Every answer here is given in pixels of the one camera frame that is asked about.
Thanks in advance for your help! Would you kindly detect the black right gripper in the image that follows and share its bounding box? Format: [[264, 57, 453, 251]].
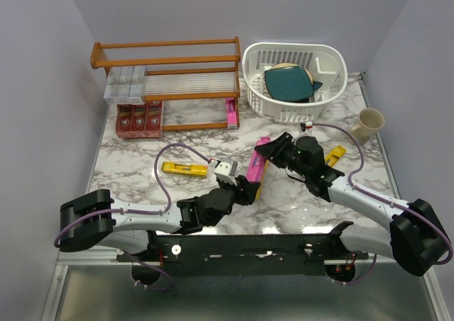
[[254, 131, 310, 179]]

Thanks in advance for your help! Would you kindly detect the pink toothpaste box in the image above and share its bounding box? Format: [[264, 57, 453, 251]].
[[226, 98, 238, 129], [245, 150, 267, 183]]

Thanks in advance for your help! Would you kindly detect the yellow toothpaste box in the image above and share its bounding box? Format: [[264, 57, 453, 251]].
[[255, 172, 265, 201], [325, 145, 346, 167], [161, 162, 209, 178]]

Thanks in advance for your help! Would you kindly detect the red 3D toothpaste box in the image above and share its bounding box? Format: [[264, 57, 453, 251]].
[[115, 105, 133, 139], [145, 101, 162, 138], [130, 105, 147, 138]]

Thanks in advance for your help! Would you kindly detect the silver toothpaste box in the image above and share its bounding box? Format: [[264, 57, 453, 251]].
[[128, 65, 146, 104], [116, 66, 133, 104], [103, 67, 121, 105]]

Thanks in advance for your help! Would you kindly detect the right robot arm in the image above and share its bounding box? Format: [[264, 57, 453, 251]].
[[255, 133, 453, 276]]

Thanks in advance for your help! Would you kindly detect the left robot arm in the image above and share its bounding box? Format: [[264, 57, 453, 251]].
[[54, 175, 260, 261]]

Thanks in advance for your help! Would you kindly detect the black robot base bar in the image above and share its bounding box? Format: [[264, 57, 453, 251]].
[[117, 230, 368, 284]]

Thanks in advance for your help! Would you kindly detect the orange wooden three-tier shelf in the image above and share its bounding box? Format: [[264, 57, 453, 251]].
[[90, 37, 240, 131]]

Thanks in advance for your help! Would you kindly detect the teal square plate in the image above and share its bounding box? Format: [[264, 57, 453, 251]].
[[264, 67, 314, 103]]

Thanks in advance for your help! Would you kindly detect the white plastic basket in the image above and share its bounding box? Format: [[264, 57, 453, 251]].
[[242, 43, 348, 124]]

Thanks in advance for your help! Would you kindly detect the beige round plate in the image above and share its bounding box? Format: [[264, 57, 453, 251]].
[[270, 62, 314, 84]]

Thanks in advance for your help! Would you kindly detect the beige ceramic mug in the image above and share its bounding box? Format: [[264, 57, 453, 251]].
[[348, 108, 385, 145]]

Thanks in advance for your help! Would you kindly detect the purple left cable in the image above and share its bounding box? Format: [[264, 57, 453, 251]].
[[52, 142, 221, 292]]

